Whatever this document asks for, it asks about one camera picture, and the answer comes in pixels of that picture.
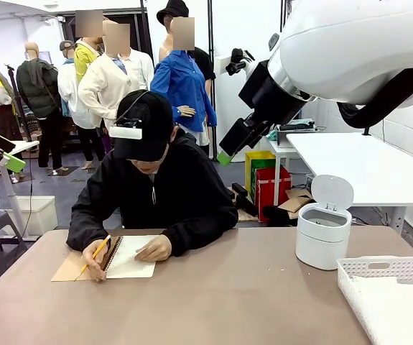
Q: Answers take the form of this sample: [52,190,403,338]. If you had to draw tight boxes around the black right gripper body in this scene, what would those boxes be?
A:
[238,60,317,127]

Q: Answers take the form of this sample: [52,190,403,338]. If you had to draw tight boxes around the yellow pencil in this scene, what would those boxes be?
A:
[80,235,112,274]

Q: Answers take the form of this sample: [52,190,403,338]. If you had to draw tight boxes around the spiral notebook with brown cover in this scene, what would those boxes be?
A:
[50,234,162,282]

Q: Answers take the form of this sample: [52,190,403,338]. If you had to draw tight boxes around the person's left forearm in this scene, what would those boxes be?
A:
[161,210,239,258]

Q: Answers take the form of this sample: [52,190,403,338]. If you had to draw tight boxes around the person's right forearm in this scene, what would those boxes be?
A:
[65,208,121,252]

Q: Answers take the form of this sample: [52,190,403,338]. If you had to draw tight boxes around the person's right hand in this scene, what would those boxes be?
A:
[82,239,112,283]

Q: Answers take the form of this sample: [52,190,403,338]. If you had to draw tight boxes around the person's left hand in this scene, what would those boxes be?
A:
[134,234,173,262]

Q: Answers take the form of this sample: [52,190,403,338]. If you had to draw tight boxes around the small white side table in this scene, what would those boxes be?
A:
[263,134,300,170]

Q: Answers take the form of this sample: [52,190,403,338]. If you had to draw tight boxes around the yellow and green bag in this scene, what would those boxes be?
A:
[244,150,277,202]

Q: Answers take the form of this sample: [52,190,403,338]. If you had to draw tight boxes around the black tripod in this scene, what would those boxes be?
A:
[4,64,34,143]

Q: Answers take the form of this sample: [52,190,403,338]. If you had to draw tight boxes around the black block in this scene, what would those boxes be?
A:
[235,195,258,216]
[231,182,251,198]

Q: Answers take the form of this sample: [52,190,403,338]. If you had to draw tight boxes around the red storage box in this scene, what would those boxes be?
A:
[255,165,292,223]

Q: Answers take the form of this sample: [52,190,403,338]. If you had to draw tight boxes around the white plastic crate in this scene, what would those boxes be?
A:
[6,195,58,237]

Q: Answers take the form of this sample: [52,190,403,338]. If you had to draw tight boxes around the black light stand pole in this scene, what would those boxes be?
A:
[279,0,290,35]
[208,0,218,161]

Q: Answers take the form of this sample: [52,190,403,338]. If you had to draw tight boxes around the dark green jacket mannequin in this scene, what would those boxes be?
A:
[15,42,71,170]

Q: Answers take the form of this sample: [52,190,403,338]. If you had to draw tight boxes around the brown cardboard pieces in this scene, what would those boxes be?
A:
[277,188,315,220]

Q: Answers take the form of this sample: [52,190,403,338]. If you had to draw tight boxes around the blue shirt mannequin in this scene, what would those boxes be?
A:
[150,17,218,148]

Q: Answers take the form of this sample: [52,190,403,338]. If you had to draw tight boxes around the person in black hoodie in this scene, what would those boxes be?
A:
[65,89,239,258]

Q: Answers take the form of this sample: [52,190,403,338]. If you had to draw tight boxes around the white coat mannequin grey cap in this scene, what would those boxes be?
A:
[57,40,106,170]

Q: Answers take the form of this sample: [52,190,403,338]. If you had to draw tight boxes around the black baseball cap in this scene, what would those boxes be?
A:
[112,89,175,162]

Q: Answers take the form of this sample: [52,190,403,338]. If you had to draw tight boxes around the large white table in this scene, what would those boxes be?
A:
[285,132,413,234]

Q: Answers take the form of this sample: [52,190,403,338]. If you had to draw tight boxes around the yellow jacket mannequin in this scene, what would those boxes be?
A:
[73,10,106,84]

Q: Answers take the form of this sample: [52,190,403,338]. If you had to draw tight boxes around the cream jacket mannequin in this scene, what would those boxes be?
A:
[78,21,155,152]

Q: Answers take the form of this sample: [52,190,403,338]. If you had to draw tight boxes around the white flip-lid trash bin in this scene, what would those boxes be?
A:
[294,174,355,271]

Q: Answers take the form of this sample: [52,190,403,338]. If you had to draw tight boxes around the black bucket hat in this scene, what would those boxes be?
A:
[156,0,190,27]

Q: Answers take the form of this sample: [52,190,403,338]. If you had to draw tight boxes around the white perforated plastic basket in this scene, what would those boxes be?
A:
[336,255,413,345]

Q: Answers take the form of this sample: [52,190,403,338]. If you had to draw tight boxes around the white paper stack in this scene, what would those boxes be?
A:
[351,275,413,345]

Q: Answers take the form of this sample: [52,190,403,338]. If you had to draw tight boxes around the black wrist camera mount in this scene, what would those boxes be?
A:
[215,47,256,77]

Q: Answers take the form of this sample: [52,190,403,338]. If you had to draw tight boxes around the white head-mounted camera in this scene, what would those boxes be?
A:
[108,120,144,141]

